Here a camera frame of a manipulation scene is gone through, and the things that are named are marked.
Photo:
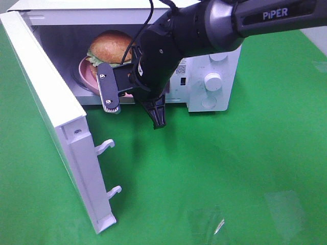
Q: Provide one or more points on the white microwave door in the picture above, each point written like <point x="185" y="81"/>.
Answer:
<point x="66" y="121"/>

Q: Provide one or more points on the lower white microwave knob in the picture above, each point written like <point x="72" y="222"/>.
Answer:
<point x="212" y="82"/>

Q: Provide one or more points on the upper white microwave knob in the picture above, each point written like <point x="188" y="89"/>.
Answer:
<point x="218" y="56"/>

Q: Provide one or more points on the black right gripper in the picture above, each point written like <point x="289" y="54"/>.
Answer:
<point x="153" y="67"/>

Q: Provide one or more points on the burger with lettuce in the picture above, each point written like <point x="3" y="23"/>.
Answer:
<point x="108" y="47"/>

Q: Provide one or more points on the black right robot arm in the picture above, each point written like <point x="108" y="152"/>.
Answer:
<point x="208" y="27"/>

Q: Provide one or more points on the white microwave knob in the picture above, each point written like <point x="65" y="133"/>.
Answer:
<point x="212" y="82"/>
<point x="218" y="56"/>

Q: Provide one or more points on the clear tape patch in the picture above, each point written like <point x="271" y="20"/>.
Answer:
<point x="205" y="221"/>
<point x="287" y="213"/>

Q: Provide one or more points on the white microwave oven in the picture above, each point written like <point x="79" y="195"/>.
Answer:
<point x="57" y="34"/>

